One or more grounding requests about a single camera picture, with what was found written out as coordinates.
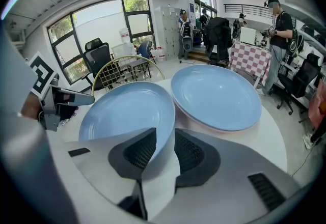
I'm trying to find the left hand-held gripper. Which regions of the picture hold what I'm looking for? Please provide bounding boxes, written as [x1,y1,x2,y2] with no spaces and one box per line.
[27,51,95,132]

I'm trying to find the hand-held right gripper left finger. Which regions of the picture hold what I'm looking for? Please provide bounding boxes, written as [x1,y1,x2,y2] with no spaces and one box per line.
[63,127,157,220]

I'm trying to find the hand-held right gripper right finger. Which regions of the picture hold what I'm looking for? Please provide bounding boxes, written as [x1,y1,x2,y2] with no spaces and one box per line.
[152,128,301,224]

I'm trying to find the light blue plate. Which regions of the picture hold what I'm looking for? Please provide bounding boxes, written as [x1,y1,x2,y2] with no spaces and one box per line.
[170,64,262,132]
[78,80,177,220]

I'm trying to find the black mesh office chair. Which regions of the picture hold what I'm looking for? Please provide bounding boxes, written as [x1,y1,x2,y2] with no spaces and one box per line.
[80,37,122,93]

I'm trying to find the clear plastic storage box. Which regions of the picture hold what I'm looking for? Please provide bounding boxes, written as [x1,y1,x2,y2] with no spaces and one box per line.
[111,43,136,60]

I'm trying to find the black-framed window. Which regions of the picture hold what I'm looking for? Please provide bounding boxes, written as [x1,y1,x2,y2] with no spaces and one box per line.
[47,0,156,86]

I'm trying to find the person's grey sleeve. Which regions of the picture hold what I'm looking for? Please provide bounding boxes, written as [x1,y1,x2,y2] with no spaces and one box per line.
[0,23,79,224]

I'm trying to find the blue office chair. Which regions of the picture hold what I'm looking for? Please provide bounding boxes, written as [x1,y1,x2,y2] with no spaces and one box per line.
[137,40,157,65]

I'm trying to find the grey metal lockers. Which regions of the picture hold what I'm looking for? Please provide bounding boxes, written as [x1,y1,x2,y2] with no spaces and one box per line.
[153,6,183,61]

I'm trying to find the pink checked tablecloth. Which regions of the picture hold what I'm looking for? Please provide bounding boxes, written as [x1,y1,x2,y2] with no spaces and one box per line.
[228,41,272,89]

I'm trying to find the black coat on stand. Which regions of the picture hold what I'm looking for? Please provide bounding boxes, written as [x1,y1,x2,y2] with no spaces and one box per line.
[202,16,233,66]

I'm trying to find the white box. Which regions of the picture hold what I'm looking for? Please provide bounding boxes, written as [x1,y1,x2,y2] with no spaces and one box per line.
[240,26,257,46]

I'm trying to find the black railing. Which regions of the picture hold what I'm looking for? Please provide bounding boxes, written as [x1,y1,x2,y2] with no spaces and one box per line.
[223,3,297,24]

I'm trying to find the yellow-green wire chair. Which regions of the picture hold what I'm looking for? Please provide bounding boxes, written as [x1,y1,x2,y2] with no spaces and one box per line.
[92,55,166,97]

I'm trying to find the black floor cable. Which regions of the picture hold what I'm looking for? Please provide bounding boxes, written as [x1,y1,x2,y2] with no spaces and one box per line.
[291,145,318,178]

